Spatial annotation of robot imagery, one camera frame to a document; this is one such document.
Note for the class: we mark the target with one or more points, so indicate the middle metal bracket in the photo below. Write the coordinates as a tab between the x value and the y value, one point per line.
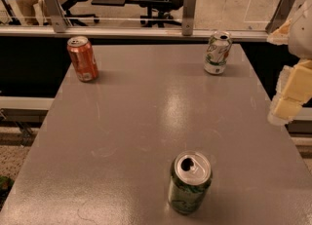
188	15

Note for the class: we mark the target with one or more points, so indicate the black chair of person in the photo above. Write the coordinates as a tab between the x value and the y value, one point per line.
75	19

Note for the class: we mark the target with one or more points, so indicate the left metal bracket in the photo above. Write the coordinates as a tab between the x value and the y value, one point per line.
55	13

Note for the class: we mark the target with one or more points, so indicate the metal rail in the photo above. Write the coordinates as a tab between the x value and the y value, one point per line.
105	33

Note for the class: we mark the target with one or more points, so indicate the green soda can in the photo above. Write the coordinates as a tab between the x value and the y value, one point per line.
191	176

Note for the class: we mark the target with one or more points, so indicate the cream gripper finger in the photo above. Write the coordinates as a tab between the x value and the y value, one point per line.
281	35
293	90

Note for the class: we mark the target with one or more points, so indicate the metal bracket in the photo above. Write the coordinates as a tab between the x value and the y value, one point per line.
280	15
188	15
55	13

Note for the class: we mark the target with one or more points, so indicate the red coke can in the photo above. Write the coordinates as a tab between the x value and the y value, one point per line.
83	59

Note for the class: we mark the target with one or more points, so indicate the white 7up can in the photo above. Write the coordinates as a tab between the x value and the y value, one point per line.
217	52

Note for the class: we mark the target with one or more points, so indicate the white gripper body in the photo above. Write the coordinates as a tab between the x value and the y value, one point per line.
302	35

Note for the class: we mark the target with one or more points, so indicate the right metal bracket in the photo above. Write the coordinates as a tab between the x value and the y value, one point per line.
280	15

